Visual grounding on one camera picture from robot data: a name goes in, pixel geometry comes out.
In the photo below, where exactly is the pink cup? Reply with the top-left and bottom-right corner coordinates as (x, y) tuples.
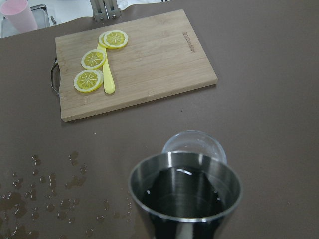
(0, 0), (38, 33)

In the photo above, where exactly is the yellow plastic knife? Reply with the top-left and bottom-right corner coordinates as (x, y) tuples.
(103, 57), (116, 94)

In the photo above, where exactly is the lemon slice far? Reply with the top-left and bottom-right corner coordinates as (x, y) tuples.
(98, 30), (129, 49)

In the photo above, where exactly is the clear wine glass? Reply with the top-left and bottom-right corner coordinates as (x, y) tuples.
(162, 130), (227, 164)

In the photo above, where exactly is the bamboo cutting board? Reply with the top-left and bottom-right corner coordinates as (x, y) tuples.
(55, 9), (218, 122)

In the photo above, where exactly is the steel jigger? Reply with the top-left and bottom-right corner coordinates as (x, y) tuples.
(128, 151), (243, 239)

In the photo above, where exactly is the lemon slice middle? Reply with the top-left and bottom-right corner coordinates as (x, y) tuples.
(81, 49), (107, 70)

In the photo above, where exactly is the lemon slice near handle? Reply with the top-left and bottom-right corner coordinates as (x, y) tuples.
(73, 69), (103, 93)

